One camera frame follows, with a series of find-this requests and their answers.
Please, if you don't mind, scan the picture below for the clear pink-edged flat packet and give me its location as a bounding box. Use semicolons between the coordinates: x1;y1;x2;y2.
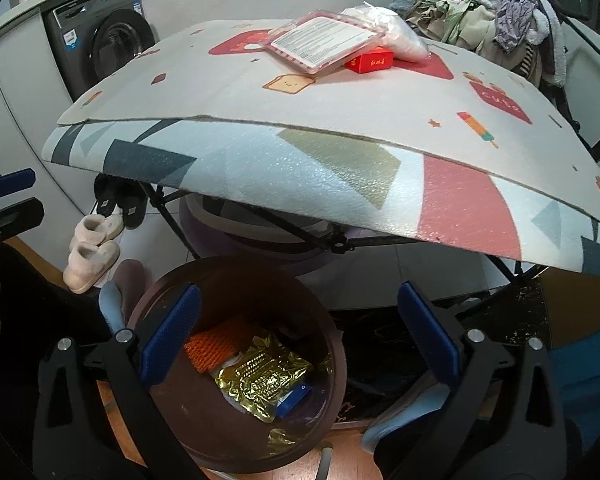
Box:
264;9;387;77

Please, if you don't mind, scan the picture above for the pile of clothes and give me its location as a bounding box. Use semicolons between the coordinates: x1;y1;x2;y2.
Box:
390;0;573;86

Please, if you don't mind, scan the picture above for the light blue slipper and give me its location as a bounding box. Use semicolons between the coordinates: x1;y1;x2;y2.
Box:
98;281;126;333
362;385;451;456

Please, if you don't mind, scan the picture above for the black folding table frame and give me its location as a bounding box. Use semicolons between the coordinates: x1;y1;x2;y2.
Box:
145;182;546;301

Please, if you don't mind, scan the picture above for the grey washing machine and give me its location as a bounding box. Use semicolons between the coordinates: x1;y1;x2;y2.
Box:
42;0;160;103

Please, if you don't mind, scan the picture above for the brown round trash bin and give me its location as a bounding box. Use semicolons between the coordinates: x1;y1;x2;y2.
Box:
127;256;348;475

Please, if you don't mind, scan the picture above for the cream plush slipper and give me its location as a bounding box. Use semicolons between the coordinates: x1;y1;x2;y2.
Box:
62;240;121;295
70;214;123;253

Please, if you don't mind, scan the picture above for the dark cloth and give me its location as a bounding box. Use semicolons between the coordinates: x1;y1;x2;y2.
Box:
0;240;113;361

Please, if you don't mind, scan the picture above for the blue printed cardboard box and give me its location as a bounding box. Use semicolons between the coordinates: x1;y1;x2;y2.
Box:
275;382;313;420

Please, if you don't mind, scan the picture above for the orange foam fruit net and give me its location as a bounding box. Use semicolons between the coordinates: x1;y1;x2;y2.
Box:
184;316;253;375

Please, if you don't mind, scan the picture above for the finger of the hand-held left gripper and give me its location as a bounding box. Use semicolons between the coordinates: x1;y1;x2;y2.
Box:
0;199;46;247
0;169;37;202

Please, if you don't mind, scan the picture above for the blue cloth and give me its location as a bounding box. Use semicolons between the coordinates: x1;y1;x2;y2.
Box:
547;337;600;453

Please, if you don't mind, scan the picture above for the white plastic tube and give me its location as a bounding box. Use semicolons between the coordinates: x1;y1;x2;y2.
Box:
316;441;335;480

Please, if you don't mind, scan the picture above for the small red box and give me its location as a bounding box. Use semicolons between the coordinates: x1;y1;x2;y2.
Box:
343;46;395;75

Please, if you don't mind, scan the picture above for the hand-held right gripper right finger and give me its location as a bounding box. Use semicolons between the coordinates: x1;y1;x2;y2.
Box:
395;281;563;480

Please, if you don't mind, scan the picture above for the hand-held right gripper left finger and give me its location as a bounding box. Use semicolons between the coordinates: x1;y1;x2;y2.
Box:
32;284;206;480

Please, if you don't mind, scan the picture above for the white plastic bag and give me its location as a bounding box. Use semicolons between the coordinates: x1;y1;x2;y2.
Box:
341;1;431;62

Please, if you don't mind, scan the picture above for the black slipper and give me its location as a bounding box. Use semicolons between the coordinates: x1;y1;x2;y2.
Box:
117;180;151;231
94;176;123;216

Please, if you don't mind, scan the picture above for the gold foil wrapper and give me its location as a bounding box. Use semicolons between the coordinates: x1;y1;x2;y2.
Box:
210;332;331;446

